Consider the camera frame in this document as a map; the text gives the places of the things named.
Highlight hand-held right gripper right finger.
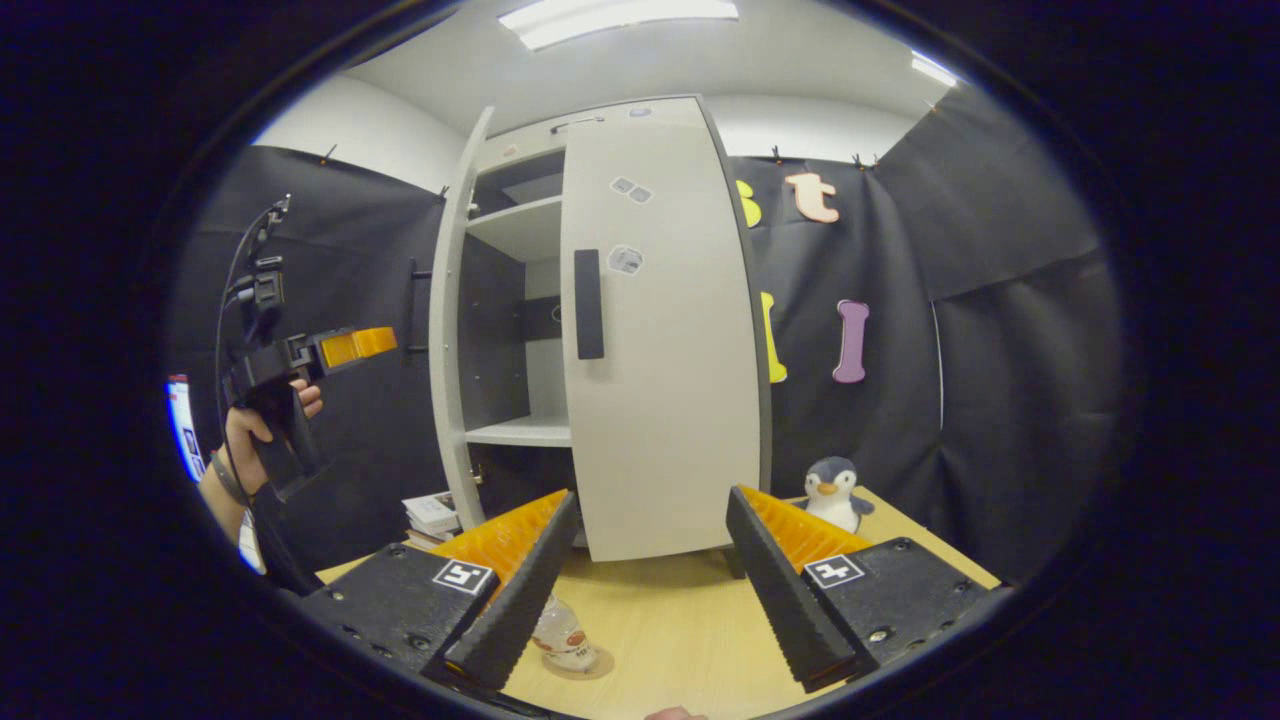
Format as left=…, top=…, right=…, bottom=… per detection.
left=725, top=485, right=1011, bottom=694

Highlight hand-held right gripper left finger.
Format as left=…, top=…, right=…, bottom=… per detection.
left=297, top=488, right=581, bottom=693

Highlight clear plastic bottle red label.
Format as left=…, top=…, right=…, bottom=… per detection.
left=530, top=592, right=599, bottom=673

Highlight white cabinet door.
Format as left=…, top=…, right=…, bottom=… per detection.
left=558, top=100, right=773, bottom=563
left=403, top=105, right=496, bottom=531

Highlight round cork coaster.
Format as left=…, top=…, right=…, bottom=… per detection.
left=540, top=645, right=616, bottom=683

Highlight white cabinet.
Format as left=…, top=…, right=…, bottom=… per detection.
left=462, top=95, right=746, bottom=579

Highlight bright white screen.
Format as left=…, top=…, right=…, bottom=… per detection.
left=165, top=375, right=206, bottom=483

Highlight penguin plush toy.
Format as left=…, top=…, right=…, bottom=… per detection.
left=803, top=456, right=876, bottom=534

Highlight dark wristband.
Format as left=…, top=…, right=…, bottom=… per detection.
left=208, top=450, right=247, bottom=507

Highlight stack of books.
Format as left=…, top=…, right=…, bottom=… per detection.
left=402, top=490, right=463, bottom=551

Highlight white papers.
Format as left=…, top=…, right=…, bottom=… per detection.
left=238, top=510, right=268, bottom=576

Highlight black backdrop cloth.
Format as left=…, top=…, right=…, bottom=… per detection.
left=165, top=85, right=1126, bottom=586

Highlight large ceiling light panel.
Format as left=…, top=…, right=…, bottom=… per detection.
left=498, top=0, right=741, bottom=51

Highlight small ceiling light panel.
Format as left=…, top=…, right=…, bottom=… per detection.
left=910, top=50, right=961, bottom=89

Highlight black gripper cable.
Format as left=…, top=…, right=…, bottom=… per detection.
left=213, top=195, right=293, bottom=471

